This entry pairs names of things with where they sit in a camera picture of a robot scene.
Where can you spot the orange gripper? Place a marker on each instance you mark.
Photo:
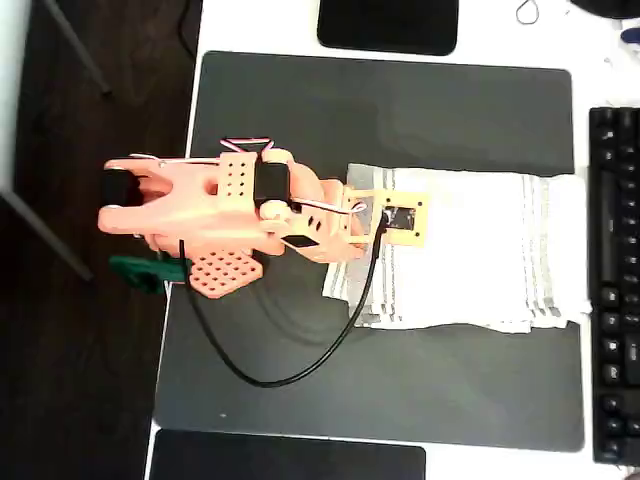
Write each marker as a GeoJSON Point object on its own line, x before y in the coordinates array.
{"type": "Point", "coordinates": [334, 248]}

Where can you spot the white striped cloth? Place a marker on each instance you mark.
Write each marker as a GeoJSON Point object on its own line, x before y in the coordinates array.
{"type": "Point", "coordinates": [475, 250]}

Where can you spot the dark grey work mat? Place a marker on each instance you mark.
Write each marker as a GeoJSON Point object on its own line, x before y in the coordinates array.
{"type": "Point", "coordinates": [380, 390]}

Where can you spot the green table clamp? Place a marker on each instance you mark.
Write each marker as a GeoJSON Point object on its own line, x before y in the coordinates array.
{"type": "Point", "coordinates": [145, 275]}

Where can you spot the black rounded pad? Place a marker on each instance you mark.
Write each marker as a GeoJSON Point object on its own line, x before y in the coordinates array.
{"type": "Point", "coordinates": [387, 25]}

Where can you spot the black rectangular pad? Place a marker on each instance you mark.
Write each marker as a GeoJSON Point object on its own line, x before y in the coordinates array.
{"type": "Point", "coordinates": [285, 460]}

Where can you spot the grey metal furniture leg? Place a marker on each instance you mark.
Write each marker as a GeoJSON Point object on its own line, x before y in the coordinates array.
{"type": "Point", "coordinates": [50, 235]}
{"type": "Point", "coordinates": [80, 55]}

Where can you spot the black keyboard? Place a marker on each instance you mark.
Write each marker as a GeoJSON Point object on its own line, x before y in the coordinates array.
{"type": "Point", "coordinates": [615, 280]}

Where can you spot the dark rounded object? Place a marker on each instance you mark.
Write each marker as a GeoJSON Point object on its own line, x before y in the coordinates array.
{"type": "Point", "coordinates": [605, 6]}

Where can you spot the small blue object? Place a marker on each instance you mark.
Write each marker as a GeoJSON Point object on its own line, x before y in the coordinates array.
{"type": "Point", "coordinates": [631, 36]}

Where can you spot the orange gripper camera mount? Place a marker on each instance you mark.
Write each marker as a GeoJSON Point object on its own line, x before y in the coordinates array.
{"type": "Point", "coordinates": [422, 220]}

